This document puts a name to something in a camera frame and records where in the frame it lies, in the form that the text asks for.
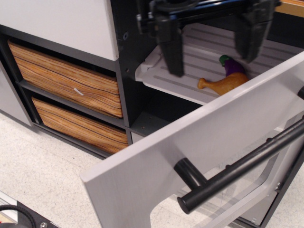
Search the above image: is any wooden countertop edge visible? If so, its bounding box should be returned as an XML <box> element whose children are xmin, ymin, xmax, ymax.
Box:
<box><xmin>275</xmin><ymin>0</ymin><xmax>304</xmax><ymax>18</ymax></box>

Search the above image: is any lower wood-pattern storage bin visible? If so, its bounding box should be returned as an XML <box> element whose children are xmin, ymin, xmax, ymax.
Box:
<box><xmin>32</xmin><ymin>97</ymin><xmax>128</xmax><ymax>154</ymax></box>

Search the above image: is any purple toy eggplant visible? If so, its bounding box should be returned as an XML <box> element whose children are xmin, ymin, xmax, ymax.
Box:
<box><xmin>219</xmin><ymin>55</ymin><xmax>246</xmax><ymax>76</ymax></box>

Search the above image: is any white oven rack tray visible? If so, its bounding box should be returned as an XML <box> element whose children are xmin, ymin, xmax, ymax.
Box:
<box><xmin>135</xmin><ymin>23</ymin><xmax>303</xmax><ymax>105</ymax></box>

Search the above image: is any white cabinet panel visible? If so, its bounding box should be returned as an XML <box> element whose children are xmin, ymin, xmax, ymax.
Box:
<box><xmin>0</xmin><ymin>0</ymin><xmax>119</xmax><ymax>61</ymax></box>

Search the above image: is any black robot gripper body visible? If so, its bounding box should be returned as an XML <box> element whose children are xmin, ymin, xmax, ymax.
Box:
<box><xmin>136</xmin><ymin>0</ymin><xmax>282</xmax><ymax>35</ymax></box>

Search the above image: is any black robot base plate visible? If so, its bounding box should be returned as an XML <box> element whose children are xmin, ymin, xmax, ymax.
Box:
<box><xmin>17</xmin><ymin>201</ymin><xmax>58</xmax><ymax>228</ymax></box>

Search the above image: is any wood-pattern storage bin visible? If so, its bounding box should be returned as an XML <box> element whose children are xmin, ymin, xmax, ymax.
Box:
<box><xmin>32</xmin><ymin>97</ymin><xmax>128</xmax><ymax>154</ymax></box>
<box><xmin>8</xmin><ymin>39</ymin><xmax>123</xmax><ymax>118</ymax></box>

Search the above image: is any black braided cable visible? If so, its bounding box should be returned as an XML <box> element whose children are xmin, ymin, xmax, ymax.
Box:
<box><xmin>0</xmin><ymin>204</ymin><xmax>31</xmax><ymax>228</ymax></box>

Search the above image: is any upper wood-pattern storage bin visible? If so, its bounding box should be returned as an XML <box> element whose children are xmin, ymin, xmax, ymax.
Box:
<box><xmin>8</xmin><ymin>39</ymin><xmax>123</xmax><ymax>118</ymax></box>

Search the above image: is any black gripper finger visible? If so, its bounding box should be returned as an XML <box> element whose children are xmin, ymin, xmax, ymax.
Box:
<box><xmin>155</xmin><ymin>20</ymin><xmax>184</xmax><ymax>76</ymax></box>
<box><xmin>235</xmin><ymin>2</ymin><xmax>276</xmax><ymax>63</ymax></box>

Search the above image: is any grey oven door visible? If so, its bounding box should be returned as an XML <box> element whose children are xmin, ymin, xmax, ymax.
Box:
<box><xmin>81</xmin><ymin>53</ymin><xmax>304</xmax><ymax>228</ymax></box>

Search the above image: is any toy chicken drumstick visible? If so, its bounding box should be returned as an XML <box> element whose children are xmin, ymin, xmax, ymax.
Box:
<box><xmin>197</xmin><ymin>72</ymin><xmax>249</xmax><ymax>95</ymax></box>

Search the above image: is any black oven door handle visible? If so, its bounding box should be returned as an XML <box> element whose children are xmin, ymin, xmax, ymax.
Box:
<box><xmin>174</xmin><ymin>81</ymin><xmax>304</xmax><ymax>213</ymax></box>

